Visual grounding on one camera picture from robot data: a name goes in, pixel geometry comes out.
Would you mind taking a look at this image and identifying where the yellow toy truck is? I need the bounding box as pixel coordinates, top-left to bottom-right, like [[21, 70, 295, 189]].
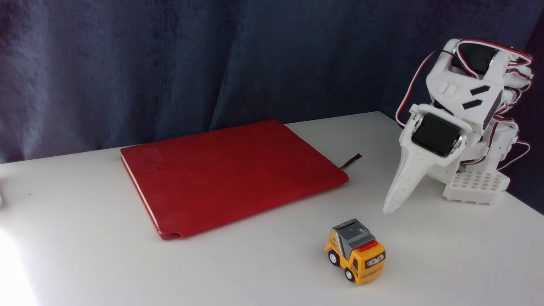
[[325, 218, 387, 285]]

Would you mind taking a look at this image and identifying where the red white black wrist cable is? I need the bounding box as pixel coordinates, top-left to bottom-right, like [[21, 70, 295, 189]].
[[395, 49, 457, 129]]

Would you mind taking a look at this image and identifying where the red white base cable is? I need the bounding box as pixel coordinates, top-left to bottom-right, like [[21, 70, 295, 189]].
[[496, 139, 532, 172]]

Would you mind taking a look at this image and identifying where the red notebook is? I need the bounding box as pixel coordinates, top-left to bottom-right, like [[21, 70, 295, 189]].
[[120, 119, 349, 241]]

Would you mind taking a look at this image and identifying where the dark blue curtain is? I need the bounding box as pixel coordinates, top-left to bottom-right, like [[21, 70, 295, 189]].
[[0, 0, 544, 215]]

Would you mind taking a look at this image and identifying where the dark red bookmark ribbon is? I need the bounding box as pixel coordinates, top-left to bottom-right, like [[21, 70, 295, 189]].
[[340, 153, 363, 170]]

